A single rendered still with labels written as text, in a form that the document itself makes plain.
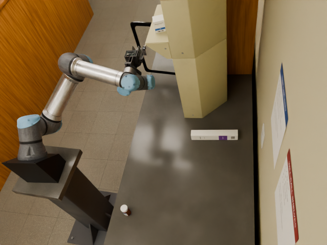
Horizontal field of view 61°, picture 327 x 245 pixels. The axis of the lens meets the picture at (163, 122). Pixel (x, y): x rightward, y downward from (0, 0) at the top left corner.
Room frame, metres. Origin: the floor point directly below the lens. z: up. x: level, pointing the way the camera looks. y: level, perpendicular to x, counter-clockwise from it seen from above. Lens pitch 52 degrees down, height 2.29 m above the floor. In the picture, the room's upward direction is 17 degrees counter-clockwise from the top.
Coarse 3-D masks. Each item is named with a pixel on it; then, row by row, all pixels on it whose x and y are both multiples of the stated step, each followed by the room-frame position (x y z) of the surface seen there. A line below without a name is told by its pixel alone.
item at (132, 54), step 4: (128, 52) 1.29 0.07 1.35; (132, 52) 1.28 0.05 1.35; (136, 52) 1.27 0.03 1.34; (124, 56) 1.26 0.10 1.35; (128, 56) 1.25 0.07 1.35; (132, 56) 1.24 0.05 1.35; (136, 56) 1.23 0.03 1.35; (128, 60) 1.22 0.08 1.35; (132, 60) 1.22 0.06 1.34; (136, 60) 1.24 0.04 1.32; (140, 60) 1.26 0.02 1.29; (128, 64) 1.22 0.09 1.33; (132, 64) 1.20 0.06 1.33; (136, 64) 1.24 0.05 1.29; (140, 64) 1.24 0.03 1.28
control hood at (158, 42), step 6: (156, 12) 1.32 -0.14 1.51; (162, 12) 1.30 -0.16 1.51; (150, 30) 1.18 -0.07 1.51; (150, 36) 1.13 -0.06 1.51; (156, 36) 1.12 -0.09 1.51; (162, 36) 1.11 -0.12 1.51; (150, 42) 1.09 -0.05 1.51; (156, 42) 1.08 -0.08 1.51; (162, 42) 1.07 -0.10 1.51; (168, 42) 1.05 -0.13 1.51; (156, 48) 1.08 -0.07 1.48; (162, 48) 1.06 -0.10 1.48; (168, 48) 1.05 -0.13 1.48; (162, 54) 1.07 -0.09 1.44; (168, 54) 1.06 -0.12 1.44
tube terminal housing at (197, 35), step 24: (168, 0) 1.04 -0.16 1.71; (192, 0) 1.01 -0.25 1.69; (216, 0) 1.06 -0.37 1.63; (168, 24) 1.04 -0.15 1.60; (192, 24) 1.01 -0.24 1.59; (216, 24) 1.06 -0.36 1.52; (192, 48) 1.01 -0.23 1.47; (216, 48) 1.05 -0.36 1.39; (192, 72) 1.01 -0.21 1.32; (216, 72) 1.05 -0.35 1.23; (192, 96) 1.02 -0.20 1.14; (216, 96) 1.05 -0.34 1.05
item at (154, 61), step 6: (138, 30) 1.48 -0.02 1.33; (144, 30) 1.46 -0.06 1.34; (138, 36) 1.49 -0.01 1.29; (144, 36) 1.47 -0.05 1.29; (144, 42) 1.48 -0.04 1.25; (150, 48) 1.46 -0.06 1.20; (150, 54) 1.46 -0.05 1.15; (156, 54) 1.44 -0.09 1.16; (150, 60) 1.47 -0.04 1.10; (156, 60) 1.45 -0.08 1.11; (162, 60) 1.42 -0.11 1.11; (168, 60) 1.40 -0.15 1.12; (150, 66) 1.48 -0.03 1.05; (156, 66) 1.45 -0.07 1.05; (162, 66) 1.43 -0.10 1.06; (168, 66) 1.40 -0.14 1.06
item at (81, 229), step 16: (80, 176) 1.01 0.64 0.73; (80, 192) 0.93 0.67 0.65; (96, 192) 1.01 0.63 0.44; (112, 192) 1.19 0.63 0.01; (64, 208) 0.93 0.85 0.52; (80, 208) 0.86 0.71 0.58; (96, 208) 0.93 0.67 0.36; (112, 208) 1.02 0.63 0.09; (80, 224) 1.00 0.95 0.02; (96, 224) 0.87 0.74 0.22; (80, 240) 0.86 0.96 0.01; (96, 240) 0.82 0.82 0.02
